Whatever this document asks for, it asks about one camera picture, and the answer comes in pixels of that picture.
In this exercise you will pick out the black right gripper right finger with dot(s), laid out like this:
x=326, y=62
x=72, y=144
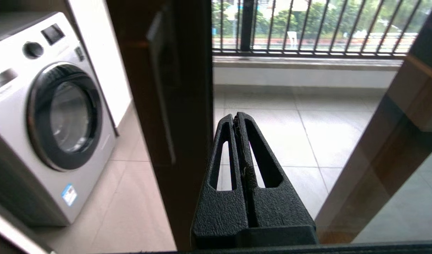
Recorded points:
x=279, y=208

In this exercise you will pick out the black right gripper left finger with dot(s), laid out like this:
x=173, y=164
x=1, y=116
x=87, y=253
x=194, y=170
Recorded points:
x=219, y=211

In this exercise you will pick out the dark framed sliding glass door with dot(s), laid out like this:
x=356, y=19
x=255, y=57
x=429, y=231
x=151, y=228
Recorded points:
x=191, y=88

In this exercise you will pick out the long grey stone window sill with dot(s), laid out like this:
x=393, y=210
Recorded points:
x=307, y=62

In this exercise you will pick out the long dark metal balcony railing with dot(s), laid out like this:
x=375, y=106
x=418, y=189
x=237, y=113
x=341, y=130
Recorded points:
x=307, y=53

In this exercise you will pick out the white front-loading washing machine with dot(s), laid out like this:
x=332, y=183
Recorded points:
x=43, y=106

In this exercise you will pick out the dark window frame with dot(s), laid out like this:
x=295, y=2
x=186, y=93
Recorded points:
x=247, y=24

